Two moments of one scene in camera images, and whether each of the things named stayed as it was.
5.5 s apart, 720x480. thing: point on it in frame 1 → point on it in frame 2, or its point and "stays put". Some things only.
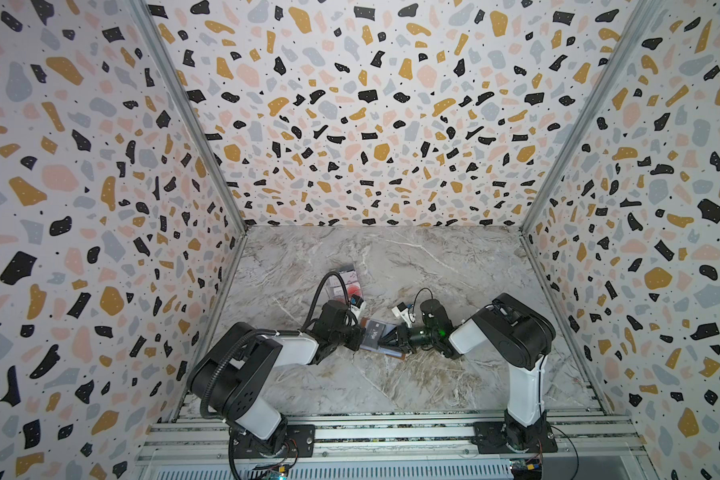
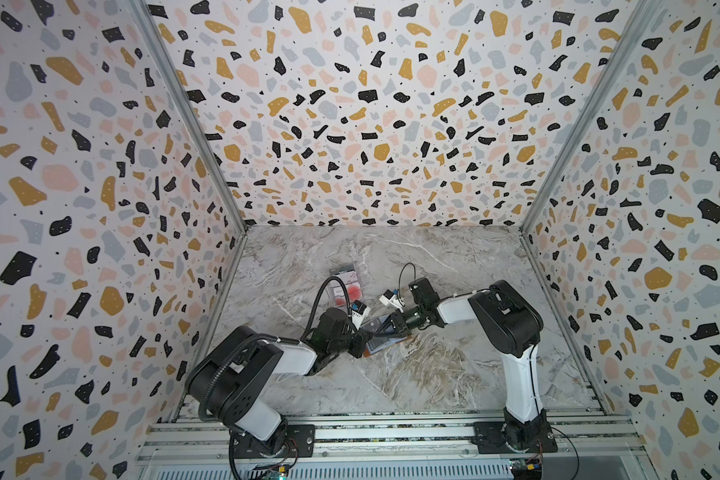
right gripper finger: [398, 346] → [394, 326]
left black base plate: [299, 443] stays put
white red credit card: [353, 288] stays put
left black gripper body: [348, 337] stays put
